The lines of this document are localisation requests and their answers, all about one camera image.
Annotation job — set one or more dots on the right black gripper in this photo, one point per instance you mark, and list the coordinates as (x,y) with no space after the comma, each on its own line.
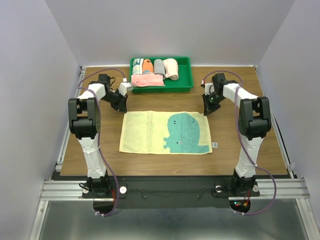
(208,108)

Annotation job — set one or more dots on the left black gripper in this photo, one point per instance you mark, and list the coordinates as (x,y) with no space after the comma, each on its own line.
(121,105)

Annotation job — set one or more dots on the yellow green towel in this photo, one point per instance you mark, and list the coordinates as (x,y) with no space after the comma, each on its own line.
(162,133)

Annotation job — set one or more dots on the pink towel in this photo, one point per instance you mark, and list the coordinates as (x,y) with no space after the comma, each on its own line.
(147,80)
(171,69)

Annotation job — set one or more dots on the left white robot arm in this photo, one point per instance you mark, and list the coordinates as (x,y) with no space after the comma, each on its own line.
(84,119)

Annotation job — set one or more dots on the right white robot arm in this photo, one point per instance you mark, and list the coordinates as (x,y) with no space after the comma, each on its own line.
(252,121)

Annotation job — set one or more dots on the pink rolled towel in tray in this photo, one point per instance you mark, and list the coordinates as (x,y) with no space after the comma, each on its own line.
(147,80)

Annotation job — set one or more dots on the green plastic tray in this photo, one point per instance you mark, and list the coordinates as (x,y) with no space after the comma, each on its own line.
(184,83)

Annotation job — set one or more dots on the white green rolled towel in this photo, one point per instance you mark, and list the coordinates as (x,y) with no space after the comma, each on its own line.
(137,66)

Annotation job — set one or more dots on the orange rolled towel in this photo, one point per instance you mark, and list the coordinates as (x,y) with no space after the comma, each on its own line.
(147,67)

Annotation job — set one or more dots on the grey rolled towel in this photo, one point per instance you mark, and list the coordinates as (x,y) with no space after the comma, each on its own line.
(159,68)

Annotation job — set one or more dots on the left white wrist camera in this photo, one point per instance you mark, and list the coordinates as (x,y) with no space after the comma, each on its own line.
(125,87)

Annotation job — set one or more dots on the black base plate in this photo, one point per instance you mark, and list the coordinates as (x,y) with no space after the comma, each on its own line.
(170,192)

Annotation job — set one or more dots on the aluminium frame rail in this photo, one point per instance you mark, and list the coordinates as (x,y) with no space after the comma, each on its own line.
(68,216)

